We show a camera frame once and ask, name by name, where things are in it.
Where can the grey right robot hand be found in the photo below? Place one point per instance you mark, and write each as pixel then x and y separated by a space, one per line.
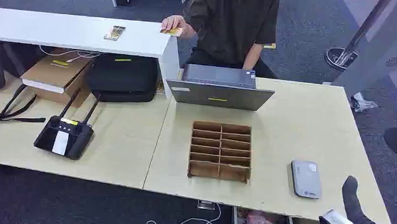
pixel 352 202

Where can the yellow printed card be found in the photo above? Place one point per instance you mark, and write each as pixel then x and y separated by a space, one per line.
pixel 172 32

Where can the grey flat card reader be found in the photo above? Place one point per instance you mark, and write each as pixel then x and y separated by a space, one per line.
pixel 305 179

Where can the open bin with pink items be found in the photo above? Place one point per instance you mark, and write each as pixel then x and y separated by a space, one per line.
pixel 262 222

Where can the crumpled white paper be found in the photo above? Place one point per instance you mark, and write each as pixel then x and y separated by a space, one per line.
pixel 362 103

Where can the wooden card slot box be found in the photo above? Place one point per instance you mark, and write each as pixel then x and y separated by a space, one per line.
pixel 219 171

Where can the grey power adapter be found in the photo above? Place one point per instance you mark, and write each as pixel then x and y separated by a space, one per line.
pixel 205 205

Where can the grey partition panel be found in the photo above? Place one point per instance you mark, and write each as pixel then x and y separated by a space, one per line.
pixel 378 55

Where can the grey laptop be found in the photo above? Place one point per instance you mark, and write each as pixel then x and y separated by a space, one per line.
pixel 219 95

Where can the yellow floor tape strip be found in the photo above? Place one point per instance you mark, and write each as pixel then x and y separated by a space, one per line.
pixel 269 46

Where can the person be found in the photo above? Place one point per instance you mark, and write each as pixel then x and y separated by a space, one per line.
pixel 231 26

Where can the person's right hand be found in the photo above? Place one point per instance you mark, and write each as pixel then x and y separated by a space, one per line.
pixel 175 23

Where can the black soft carry bag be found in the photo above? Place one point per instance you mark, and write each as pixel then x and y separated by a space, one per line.
pixel 122 77

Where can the black remote controller with antennas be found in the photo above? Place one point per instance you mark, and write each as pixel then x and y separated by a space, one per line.
pixel 65 138

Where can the brown cardboard box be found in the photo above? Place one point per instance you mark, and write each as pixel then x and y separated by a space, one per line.
pixel 54 75

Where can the white raised shelf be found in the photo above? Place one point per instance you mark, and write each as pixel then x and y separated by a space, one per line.
pixel 72 31

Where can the black backpack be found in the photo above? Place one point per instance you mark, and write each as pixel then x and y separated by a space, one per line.
pixel 2 60

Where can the chrome stanchion post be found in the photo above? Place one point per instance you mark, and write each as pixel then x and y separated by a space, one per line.
pixel 344 57

